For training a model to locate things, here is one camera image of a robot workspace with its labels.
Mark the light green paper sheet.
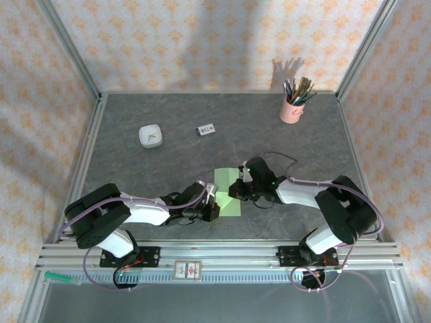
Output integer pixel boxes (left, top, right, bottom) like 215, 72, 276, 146
213, 168, 242, 217

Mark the white square clock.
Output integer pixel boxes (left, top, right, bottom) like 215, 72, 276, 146
138, 124, 164, 149

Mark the printed label sticker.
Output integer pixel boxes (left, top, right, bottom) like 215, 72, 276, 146
172, 260, 203, 281

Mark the small black white card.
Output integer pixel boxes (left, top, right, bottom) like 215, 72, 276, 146
194, 124, 217, 139

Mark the pink metal pencil bucket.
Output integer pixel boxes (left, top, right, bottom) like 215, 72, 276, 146
279, 97, 306, 124

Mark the wooden ruler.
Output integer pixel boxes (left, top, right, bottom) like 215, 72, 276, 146
295, 76, 312, 101

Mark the green marker pen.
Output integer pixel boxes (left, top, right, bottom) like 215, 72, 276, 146
43, 271, 84, 287

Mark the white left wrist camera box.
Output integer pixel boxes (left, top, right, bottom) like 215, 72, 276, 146
203, 182, 219, 200

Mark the purple cable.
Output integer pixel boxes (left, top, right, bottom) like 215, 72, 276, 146
247, 151, 385, 293
59, 175, 207, 293

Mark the aluminium mounting rail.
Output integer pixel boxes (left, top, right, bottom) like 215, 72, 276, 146
35, 239, 404, 272

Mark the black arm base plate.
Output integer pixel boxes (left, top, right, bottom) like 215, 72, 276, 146
276, 245, 339, 268
100, 246, 161, 268

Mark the grey slotted cable duct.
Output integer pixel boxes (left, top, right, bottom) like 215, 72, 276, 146
80, 271, 343, 284

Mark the red black power wire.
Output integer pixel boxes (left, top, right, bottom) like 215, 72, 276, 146
121, 254, 146, 271
316, 255, 339, 270

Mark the aluminium back rail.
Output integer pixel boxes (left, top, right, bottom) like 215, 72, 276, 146
99, 89, 339, 96

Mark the aluminium side rail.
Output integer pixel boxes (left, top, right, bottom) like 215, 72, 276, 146
55, 94, 109, 244
336, 94, 387, 243

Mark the aluminium frame post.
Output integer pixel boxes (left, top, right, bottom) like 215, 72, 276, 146
335, 0, 401, 101
36, 0, 103, 102

